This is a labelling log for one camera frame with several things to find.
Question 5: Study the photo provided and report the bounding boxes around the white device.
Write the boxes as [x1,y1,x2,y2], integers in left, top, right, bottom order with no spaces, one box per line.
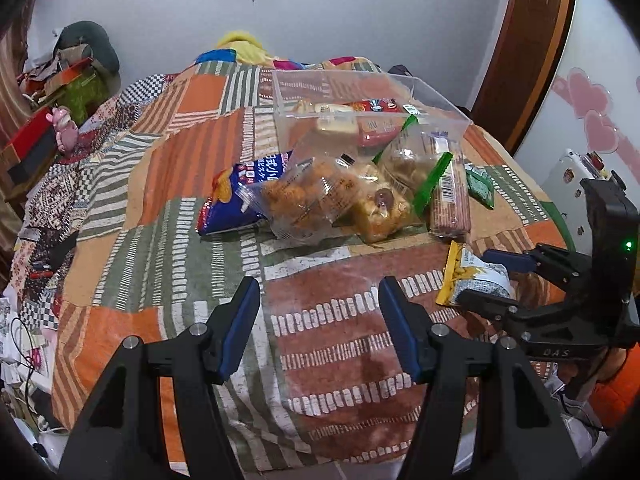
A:
[541,148,626,257]

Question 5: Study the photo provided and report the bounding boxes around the yellow cloth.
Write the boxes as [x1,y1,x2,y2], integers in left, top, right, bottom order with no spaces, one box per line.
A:
[219,31,272,62]

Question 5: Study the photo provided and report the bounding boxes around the small green snack packet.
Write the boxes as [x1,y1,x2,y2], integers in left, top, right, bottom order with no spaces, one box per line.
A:
[464,162,497,210]

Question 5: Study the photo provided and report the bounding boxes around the pale yellow snack packet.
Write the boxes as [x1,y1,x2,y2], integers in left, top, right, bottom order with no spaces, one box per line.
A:
[294,100,362,137]

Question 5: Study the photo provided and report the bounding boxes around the pink plush toy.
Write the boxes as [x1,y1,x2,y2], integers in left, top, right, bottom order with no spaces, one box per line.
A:
[46,106,82,152]

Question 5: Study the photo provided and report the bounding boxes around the red and white snack packet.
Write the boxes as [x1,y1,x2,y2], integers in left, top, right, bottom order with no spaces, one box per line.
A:
[356,114,407,149]

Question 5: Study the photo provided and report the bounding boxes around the clear plastic container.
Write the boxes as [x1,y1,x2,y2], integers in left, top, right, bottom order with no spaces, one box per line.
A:
[271,69,473,162]

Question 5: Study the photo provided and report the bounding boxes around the long biscuit pack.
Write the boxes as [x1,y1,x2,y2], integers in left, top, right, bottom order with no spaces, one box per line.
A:
[429,152,472,239]

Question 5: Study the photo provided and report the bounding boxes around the blue chip bag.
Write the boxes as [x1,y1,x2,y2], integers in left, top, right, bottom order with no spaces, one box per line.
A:
[196,150,296,237]

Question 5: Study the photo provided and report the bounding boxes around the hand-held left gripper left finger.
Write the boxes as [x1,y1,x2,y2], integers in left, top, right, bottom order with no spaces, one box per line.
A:
[57,276,261,480]

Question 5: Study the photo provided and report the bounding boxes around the patchwork blanket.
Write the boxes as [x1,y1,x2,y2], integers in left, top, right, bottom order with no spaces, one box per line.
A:
[10,47,571,467]

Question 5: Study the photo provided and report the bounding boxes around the green-edged clear cookie bag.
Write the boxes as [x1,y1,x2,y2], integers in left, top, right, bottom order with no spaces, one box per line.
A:
[375,115,453,216]

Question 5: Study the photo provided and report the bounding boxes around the person's right forearm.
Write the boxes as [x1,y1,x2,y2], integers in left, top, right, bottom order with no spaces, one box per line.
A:
[589,344,640,432]

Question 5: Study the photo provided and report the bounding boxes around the pink heart stickers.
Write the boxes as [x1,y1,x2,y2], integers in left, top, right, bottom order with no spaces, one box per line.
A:
[551,67,640,161]

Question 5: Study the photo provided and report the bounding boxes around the clear bag of pastry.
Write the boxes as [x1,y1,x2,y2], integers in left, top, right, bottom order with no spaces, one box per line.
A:
[349,160,427,244]

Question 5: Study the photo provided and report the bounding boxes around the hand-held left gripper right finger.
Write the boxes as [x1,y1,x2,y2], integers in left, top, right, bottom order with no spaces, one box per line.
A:
[378,276,583,480]

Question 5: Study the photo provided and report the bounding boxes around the clear bag of fried snacks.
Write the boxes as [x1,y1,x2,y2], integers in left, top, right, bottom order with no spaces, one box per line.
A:
[239,155,362,247]

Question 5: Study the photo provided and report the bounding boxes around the wooden door frame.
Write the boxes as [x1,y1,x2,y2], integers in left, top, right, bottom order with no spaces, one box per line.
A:
[471,0,577,157]

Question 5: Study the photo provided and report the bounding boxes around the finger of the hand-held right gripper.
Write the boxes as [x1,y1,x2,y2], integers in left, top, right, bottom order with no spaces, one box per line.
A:
[457,287,532,335]
[482,243,595,288]

